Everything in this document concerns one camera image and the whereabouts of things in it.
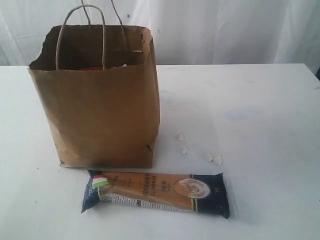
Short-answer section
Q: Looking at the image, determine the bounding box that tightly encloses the kraft pouch with orange label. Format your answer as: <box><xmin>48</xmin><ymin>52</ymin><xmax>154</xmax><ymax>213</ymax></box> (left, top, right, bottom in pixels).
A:
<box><xmin>79</xmin><ymin>66</ymin><xmax>113</xmax><ymax>71</ymax></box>

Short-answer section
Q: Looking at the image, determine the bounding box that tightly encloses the white backdrop curtain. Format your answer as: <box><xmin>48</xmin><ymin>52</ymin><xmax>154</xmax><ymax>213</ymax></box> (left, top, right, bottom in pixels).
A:
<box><xmin>0</xmin><ymin>0</ymin><xmax>320</xmax><ymax>73</ymax></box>

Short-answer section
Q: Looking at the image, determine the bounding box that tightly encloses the brown paper shopping bag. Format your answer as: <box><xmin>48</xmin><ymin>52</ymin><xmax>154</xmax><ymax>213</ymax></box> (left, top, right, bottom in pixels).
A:
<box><xmin>27</xmin><ymin>0</ymin><xmax>161</xmax><ymax>171</ymax></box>

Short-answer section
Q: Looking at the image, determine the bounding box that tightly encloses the spaghetti pack dark blue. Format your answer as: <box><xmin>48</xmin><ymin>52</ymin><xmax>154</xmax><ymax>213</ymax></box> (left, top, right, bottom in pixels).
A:
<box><xmin>81</xmin><ymin>170</ymin><xmax>230</xmax><ymax>219</ymax></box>

